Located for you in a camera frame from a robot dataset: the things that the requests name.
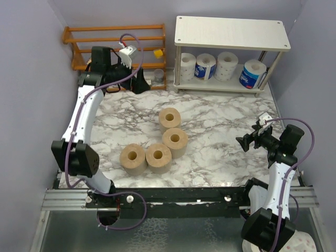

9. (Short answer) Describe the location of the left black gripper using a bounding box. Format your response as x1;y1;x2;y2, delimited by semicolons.
106;56;150;93

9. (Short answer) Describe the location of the brown paper roll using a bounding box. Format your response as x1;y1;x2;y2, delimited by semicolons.
159;108;181;134
145;143;172;174
119;143;148;176
162;128;188;159

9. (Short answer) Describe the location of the pink dotted roll front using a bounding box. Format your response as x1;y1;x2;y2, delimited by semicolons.
180;52;196;81

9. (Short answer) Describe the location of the pink dotted roll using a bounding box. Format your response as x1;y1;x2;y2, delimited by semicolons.
180;52;196;81
214;51;238;82

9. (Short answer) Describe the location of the blue Tempo roll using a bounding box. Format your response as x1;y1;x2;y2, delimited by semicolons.
239;59;267;89

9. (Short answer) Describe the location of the pink dotted roll back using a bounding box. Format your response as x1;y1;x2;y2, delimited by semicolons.
214;51;238;82

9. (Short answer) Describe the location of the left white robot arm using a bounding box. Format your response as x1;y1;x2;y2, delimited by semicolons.
51;45;150;207

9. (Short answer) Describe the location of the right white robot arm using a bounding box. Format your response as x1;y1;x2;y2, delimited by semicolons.
237;123;305;251

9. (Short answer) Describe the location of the white two-tier shelf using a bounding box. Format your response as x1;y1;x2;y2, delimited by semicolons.
174;16;291;96

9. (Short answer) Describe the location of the small grey cup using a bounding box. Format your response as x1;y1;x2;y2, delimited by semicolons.
153;69;164;83

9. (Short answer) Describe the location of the yellow cube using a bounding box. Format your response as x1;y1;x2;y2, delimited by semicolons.
153;49;163;59

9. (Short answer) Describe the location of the brown wooden rack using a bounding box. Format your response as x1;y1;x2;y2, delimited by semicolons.
61;24;167;90

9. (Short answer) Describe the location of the plain white roll foreground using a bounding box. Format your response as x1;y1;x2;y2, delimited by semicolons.
242;239;259;252

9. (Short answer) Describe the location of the pink dotted roll foreground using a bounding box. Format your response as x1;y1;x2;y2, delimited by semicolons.
280;231;317;252

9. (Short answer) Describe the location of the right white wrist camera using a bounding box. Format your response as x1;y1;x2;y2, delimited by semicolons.
257;112;272;135

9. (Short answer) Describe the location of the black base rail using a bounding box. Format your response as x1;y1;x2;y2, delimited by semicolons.
86;181;274;226

